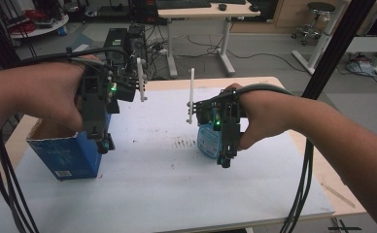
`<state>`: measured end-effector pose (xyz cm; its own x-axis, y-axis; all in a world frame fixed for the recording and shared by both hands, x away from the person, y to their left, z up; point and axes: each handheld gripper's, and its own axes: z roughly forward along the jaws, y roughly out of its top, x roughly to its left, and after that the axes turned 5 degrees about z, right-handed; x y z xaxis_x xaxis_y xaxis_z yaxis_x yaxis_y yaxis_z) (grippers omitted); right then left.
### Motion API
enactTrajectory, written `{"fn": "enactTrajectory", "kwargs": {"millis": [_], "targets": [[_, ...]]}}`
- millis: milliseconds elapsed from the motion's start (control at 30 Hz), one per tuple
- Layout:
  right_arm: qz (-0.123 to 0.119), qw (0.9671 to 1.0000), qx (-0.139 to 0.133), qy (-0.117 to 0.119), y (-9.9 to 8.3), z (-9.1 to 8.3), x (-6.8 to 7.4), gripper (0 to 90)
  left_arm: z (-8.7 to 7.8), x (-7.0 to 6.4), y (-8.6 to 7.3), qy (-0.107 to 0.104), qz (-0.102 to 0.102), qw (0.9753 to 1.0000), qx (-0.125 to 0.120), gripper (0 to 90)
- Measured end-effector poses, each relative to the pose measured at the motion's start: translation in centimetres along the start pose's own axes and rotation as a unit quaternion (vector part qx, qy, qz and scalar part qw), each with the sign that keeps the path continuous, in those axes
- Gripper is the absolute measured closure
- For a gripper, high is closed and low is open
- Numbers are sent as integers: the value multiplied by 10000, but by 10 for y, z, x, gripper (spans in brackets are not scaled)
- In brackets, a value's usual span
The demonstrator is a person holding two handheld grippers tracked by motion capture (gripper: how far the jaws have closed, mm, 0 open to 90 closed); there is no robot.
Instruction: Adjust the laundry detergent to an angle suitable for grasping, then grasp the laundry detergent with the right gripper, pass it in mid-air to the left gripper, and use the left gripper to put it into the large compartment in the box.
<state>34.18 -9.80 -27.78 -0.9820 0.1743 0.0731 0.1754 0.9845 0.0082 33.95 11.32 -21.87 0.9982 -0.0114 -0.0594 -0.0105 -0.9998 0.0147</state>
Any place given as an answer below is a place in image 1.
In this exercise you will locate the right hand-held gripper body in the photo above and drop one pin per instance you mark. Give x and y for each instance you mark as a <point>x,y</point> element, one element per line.
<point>230,108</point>

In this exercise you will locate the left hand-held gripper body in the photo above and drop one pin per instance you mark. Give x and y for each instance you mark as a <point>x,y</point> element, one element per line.
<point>94,97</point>

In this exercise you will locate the blue round packet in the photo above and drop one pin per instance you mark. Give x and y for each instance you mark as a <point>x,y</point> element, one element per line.
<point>209,142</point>

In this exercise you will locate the blue cardboard box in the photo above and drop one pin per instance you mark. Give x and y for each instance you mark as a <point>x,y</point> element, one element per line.
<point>66,155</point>

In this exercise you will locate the person's right hand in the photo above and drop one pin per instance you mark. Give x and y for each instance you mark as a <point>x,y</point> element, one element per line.
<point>267,113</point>

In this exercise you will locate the person's left hand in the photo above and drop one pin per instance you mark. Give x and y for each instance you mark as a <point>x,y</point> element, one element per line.
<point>53,90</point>

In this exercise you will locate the black computer tower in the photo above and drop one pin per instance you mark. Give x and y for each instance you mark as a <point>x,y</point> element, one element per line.
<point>125,40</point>

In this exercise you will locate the white table mat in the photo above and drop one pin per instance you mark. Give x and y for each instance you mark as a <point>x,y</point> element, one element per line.
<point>164,181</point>

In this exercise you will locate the white power strip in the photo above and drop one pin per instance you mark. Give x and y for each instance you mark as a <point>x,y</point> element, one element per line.
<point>162,51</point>

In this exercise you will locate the round white table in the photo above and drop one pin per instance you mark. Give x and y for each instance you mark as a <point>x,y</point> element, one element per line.
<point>44,27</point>

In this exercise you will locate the wooden desk with white legs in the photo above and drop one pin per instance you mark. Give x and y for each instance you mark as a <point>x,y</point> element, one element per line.
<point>206,13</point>

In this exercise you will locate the black computer mouse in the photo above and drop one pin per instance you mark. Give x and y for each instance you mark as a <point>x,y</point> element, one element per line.
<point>222,6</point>
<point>254,8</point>

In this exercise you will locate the black keyboard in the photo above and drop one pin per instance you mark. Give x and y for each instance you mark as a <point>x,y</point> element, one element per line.
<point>183,4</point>

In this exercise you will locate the black stool with chrome base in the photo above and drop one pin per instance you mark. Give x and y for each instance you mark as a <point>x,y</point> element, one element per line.
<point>313,19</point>

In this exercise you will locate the light blue cloth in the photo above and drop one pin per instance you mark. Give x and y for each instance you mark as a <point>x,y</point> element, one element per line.
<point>359,68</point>

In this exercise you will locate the black metal frame post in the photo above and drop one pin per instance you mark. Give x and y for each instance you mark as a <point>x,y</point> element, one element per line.
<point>335,48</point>

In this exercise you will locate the white desk frame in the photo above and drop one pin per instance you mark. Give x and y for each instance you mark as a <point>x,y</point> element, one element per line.
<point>364,45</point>

